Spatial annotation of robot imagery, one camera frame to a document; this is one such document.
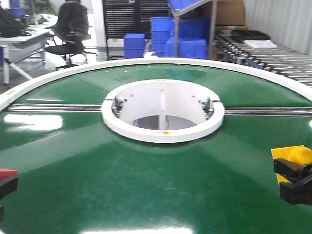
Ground black tray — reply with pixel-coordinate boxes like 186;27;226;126
231;30;271;40

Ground stacked blue bins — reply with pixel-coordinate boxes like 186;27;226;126
151;17;211;59

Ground white desk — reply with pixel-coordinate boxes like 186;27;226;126
0;14;57;84

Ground grey metal rack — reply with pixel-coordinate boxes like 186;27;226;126
168;0;217;59

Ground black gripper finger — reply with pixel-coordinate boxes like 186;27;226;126
0;176;19;199
273;158;312;180
279;175;312;205

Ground black backpack on desk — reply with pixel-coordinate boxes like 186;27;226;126
0;7;23;38

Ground black office chair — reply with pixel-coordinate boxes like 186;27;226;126
45;0;91;70

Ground red toy block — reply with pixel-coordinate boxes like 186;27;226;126
0;168;18;179

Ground white inner ring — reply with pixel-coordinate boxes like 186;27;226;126
101;78;225;144

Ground roller conveyor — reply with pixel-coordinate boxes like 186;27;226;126
214;30;312;87

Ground white outer turntable rim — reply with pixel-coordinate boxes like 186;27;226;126
0;58;312;110

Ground yellow toy block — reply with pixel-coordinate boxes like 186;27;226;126
271;145;312;183

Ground white foam tray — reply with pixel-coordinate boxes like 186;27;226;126
243;40;277;49

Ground cardboard box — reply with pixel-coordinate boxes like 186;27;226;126
215;0;246;26

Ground small blue bin on floor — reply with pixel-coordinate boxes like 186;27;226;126
124;33;146;59

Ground tilted blue bin on rack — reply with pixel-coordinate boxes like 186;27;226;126
168;0;210;12

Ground black perforated panel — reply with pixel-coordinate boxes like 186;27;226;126
102;0;169;39

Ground green potted plant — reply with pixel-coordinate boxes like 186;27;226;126
21;0;57;15

